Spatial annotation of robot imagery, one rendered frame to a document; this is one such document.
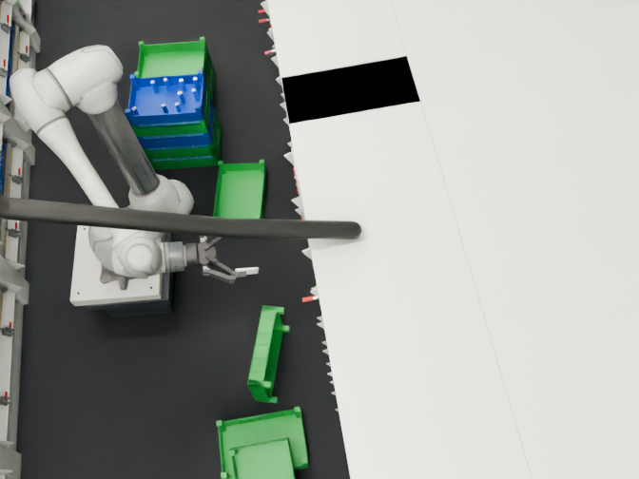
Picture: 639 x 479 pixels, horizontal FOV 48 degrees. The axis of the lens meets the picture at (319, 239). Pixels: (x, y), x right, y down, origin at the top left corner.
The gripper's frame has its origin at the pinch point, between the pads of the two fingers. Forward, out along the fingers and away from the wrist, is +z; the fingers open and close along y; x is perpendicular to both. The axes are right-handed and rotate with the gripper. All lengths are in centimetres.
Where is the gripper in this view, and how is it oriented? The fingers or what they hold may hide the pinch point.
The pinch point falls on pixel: (252, 251)
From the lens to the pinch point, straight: 220.6
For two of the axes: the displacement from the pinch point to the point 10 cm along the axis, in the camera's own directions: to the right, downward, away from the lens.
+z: 9.8, -0.7, 1.9
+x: 1.3, -5.1, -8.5
